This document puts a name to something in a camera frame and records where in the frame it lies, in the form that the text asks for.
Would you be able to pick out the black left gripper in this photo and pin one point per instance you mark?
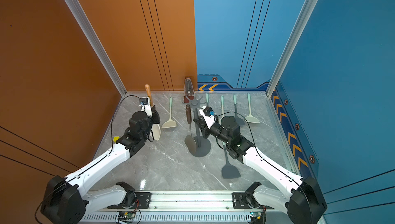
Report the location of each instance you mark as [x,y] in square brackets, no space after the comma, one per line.
[156,117]

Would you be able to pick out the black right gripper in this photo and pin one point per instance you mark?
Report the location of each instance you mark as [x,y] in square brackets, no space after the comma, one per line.
[204,130]

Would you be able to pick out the green circuit board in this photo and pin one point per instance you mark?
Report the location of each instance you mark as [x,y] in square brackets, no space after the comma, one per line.
[257,216]
[126,216]

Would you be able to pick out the small yellow cube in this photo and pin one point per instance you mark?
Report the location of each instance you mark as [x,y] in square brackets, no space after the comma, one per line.
[116,138]

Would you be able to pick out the red wooden metronome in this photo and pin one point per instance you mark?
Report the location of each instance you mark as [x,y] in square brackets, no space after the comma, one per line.
[188,91]

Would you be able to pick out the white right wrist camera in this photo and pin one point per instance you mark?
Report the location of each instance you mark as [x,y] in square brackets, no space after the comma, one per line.
[208,115]

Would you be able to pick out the green circuit board left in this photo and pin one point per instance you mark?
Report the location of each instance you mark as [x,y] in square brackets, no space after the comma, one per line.
[126,216]

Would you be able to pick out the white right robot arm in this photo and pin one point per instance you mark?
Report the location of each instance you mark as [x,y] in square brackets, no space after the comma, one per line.
[300,198]

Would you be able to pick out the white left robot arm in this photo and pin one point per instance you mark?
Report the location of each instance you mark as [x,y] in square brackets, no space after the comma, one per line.
[67,200]

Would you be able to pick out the aluminium corner post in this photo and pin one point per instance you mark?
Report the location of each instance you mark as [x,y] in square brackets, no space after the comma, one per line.
[302,20]
[89,32]

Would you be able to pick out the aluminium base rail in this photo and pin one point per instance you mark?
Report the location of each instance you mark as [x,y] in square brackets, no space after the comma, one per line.
[196,207]

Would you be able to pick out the grey turner mint handle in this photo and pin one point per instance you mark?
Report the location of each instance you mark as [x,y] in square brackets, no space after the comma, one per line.
[240,121]

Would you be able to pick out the cream spatula mint handle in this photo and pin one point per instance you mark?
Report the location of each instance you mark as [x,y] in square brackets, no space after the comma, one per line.
[250,118]

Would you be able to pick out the aluminium corner post right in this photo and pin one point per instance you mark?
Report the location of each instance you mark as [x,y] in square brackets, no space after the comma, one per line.
[302,20]

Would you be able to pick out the aluminium corner post left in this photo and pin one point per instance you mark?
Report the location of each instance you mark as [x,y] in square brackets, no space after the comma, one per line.
[89,32]

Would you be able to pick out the green circuit board right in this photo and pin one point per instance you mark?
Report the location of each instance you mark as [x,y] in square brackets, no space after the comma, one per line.
[257,216]

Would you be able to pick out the cream slotted turner mint handle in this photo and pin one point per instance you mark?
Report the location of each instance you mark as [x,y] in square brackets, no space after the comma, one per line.
[170,123]

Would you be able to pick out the steel ladle dark brown handle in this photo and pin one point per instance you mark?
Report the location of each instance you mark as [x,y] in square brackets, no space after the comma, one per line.
[189,140]

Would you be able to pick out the grey kitchen utensil rack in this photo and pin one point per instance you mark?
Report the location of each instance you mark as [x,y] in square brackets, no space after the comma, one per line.
[203,146]

